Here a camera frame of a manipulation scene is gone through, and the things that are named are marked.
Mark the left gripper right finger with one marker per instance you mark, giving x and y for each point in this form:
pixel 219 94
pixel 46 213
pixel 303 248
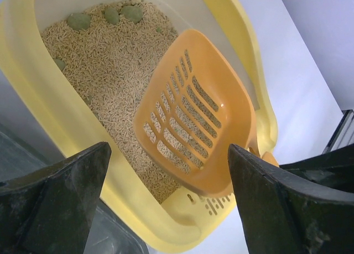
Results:
pixel 284 213

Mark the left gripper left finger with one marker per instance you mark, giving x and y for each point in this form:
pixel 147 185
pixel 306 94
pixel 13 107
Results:
pixel 51 210

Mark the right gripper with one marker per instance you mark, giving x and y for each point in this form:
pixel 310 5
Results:
pixel 333 169

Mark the dark grey plastic tray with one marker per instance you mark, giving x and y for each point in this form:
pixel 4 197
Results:
pixel 108 233

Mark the orange litter scoop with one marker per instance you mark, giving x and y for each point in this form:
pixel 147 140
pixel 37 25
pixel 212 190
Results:
pixel 194 107

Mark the yellow litter box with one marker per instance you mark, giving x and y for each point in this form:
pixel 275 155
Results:
pixel 182 221

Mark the green waste clump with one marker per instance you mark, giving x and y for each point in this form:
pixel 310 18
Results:
pixel 132 13
pixel 111 15
pixel 79 21
pixel 60 63

